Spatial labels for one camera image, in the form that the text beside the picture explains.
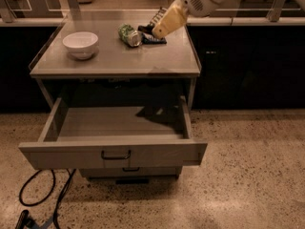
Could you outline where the left background desk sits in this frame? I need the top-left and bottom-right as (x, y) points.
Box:
(6, 0), (63, 18)

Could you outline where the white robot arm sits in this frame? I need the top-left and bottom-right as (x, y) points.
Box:
(152, 0), (227, 39)

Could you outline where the black looped cable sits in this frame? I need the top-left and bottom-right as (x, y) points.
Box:
(18, 169), (57, 207)

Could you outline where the green crushed soda can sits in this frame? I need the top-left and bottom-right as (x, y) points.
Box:
(118, 24), (142, 47)

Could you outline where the open grey top drawer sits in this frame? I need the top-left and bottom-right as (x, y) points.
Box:
(19, 96), (207, 170)

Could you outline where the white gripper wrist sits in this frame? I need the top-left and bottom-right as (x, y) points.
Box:
(152, 0), (222, 39)

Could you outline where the background desk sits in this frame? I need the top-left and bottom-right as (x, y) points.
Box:
(6, 0), (63, 18)
(211, 0), (305, 17)

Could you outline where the black lower drawer handle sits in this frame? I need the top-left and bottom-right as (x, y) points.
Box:
(122, 167), (140, 172)

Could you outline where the black floor plug device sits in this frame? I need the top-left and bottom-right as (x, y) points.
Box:
(15, 210), (34, 229)

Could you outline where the blue snack bar wrapper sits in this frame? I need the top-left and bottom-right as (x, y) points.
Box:
(142, 33), (167, 45)

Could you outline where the right background desk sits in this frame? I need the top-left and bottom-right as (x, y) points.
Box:
(211, 0), (305, 17)

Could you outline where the black straight cable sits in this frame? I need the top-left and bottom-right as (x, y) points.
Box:
(52, 168), (77, 229)

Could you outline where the black top drawer handle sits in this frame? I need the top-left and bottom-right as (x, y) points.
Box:
(101, 150), (132, 160)

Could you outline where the lower grey drawer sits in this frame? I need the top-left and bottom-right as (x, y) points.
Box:
(79, 167), (182, 178)

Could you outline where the white ceramic bowl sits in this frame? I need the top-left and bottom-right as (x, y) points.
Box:
(62, 31), (99, 60)

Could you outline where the black drawer handle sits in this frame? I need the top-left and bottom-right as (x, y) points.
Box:
(101, 150), (132, 160)
(122, 167), (140, 172)

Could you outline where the grey cabinet with counter top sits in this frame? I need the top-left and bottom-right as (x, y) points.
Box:
(30, 10), (200, 110)

